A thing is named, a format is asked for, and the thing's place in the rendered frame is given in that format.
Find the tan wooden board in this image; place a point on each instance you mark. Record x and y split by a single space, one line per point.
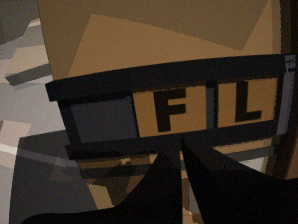
99 50

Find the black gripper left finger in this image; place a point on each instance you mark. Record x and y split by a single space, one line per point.
157 199

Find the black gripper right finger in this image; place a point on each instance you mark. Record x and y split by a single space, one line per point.
228 192

